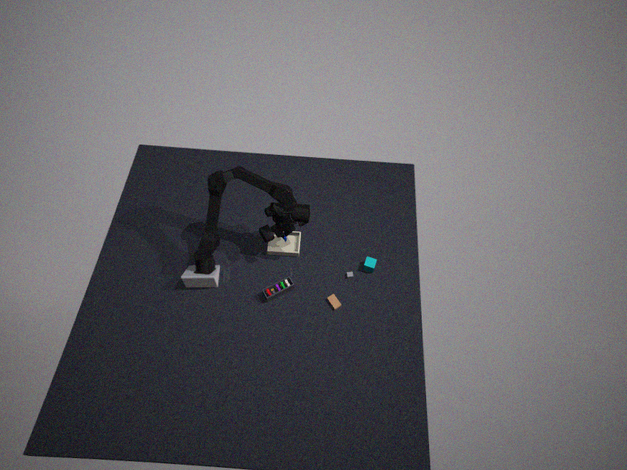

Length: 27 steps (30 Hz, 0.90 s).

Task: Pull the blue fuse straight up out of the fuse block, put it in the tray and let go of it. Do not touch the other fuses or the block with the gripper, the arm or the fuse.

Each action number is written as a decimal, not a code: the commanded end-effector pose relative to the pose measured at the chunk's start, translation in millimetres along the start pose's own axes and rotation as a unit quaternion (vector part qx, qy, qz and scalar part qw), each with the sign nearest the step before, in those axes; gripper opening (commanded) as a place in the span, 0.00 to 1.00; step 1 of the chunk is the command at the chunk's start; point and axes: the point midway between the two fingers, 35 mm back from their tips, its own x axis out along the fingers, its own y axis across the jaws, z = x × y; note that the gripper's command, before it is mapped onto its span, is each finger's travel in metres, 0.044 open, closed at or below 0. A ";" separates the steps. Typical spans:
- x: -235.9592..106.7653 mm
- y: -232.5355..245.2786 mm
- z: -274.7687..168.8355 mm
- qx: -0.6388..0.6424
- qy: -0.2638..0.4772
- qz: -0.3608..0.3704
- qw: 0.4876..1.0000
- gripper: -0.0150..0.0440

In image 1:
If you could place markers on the beige shallow tray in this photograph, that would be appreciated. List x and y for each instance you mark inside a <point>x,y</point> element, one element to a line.
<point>291,247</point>

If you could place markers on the tan rectangular block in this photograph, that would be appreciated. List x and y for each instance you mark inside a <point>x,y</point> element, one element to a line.
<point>334,301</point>

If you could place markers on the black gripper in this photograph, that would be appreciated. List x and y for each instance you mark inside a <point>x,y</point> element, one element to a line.
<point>278,228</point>

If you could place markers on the teal cube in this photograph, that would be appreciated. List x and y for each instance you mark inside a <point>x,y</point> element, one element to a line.
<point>369,264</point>

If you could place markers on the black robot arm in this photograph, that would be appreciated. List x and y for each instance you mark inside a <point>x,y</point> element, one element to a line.
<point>286,208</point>

